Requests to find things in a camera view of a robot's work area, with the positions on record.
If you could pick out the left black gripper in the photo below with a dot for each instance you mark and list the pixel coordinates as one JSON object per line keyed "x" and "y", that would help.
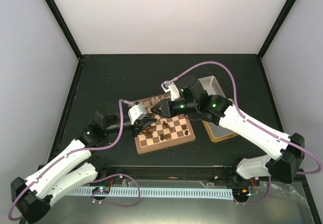
{"x": 139, "y": 125}

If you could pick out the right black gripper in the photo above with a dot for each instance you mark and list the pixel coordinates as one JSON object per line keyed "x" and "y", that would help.
{"x": 166, "y": 112}

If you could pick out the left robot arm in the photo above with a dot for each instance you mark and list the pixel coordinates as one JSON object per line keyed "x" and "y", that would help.
{"x": 78, "y": 163}

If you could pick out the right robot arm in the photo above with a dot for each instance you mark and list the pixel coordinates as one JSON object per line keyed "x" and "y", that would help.
{"x": 193, "y": 97}

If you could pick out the row of white chess pieces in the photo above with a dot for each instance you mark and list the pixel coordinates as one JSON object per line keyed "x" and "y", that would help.
{"x": 151, "y": 101}

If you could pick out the pile of dark chess pieces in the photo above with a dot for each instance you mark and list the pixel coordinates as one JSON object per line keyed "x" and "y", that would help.
{"x": 166, "y": 130}

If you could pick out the wooden chess board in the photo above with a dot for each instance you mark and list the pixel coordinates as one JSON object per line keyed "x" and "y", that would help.
{"x": 145, "y": 149}

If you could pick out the small circuit board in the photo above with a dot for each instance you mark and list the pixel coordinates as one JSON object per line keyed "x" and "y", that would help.
{"x": 101, "y": 190}

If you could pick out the pink rimmed metal tin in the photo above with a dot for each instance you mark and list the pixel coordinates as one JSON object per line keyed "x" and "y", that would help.
{"x": 212, "y": 85}

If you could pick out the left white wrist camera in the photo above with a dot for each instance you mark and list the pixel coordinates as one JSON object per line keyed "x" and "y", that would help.
{"x": 137, "y": 112}

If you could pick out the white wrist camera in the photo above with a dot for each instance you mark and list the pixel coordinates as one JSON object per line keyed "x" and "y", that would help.
{"x": 170, "y": 87}
{"x": 137, "y": 112}

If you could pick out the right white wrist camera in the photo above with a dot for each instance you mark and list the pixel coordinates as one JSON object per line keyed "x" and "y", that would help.
{"x": 170, "y": 87}

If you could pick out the black front rail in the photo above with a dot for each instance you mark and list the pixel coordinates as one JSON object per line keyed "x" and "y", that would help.
{"x": 223, "y": 176}

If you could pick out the light blue slotted cable duct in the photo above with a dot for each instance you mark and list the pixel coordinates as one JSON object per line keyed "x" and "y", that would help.
{"x": 196, "y": 193}

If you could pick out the left black frame post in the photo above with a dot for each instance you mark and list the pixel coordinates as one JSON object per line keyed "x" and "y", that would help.
{"x": 64, "y": 28}

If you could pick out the black frame post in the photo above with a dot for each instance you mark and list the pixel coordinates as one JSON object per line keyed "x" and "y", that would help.
{"x": 287, "y": 7}
{"x": 64, "y": 28}

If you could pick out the right black frame post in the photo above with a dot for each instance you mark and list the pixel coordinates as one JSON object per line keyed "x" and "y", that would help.
{"x": 287, "y": 7}

